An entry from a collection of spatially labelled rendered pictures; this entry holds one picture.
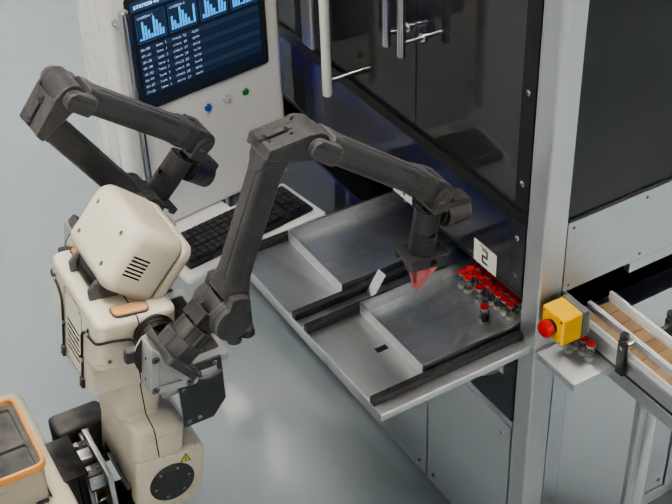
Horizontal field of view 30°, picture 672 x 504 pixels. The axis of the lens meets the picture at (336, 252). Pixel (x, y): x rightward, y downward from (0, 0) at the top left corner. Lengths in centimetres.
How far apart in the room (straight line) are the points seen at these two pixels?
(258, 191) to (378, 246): 93
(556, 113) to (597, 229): 37
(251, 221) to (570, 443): 122
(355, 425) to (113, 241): 166
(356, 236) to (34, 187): 222
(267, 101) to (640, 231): 111
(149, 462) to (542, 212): 99
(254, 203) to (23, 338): 223
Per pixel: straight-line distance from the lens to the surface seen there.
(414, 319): 292
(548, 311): 274
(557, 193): 261
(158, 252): 242
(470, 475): 340
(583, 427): 319
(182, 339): 238
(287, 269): 308
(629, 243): 287
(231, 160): 343
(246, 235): 230
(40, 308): 451
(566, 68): 246
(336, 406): 398
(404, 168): 244
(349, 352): 284
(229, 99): 333
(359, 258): 310
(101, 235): 247
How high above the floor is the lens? 277
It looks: 37 degrees down
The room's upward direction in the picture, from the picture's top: 2 degrees counter-clockwise
